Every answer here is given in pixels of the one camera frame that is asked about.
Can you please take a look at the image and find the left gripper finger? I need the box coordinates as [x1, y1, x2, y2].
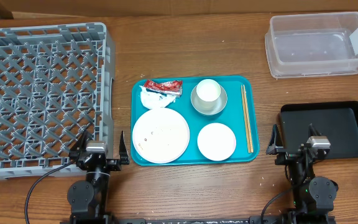
[70, 130, 88, 153]
[119, 131, 130, 165]

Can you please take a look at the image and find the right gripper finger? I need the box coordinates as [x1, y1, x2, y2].
[308, 123, 321, 137]
[266, 124, 283, 155]

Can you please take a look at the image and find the grey bowl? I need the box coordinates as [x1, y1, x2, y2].
[191, 85, 227, 116]

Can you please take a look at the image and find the white paper cup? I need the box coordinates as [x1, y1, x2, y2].
[196, 79, 221, 109]

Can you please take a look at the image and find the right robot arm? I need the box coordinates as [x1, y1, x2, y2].
[260, 124, 339, 223]

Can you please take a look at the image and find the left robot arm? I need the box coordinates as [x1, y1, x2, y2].
[67, 131, 130, 223]

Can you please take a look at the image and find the grey dishwasher rack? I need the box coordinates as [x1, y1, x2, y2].
[0, 22, 115, 180]

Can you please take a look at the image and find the black plastic tray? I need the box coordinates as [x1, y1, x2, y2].
[279, 101, 358, 159]

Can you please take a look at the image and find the right wooden chopstick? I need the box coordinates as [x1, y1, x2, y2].
[242, 85, 254, 153]

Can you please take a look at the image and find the large white plate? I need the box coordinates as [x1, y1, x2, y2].
[131, 108, 190, 164]

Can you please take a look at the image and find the crumpled white napkin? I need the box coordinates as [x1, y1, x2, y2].
[140, 86, 176, 110]

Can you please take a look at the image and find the teal plastic tray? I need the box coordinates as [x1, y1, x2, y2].
[130, 75, 260, 167]

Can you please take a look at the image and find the red foil snack wrapper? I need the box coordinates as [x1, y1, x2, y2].
[144, 80, 183, 97]

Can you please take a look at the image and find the clear plastic container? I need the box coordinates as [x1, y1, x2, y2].
[265, 12, 358, 78]

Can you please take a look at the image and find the brown cardboard backdrop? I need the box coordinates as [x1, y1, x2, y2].
[0, 0, 358, 19]

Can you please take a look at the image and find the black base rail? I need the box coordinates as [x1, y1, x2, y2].
[60, 216, 336, 224]

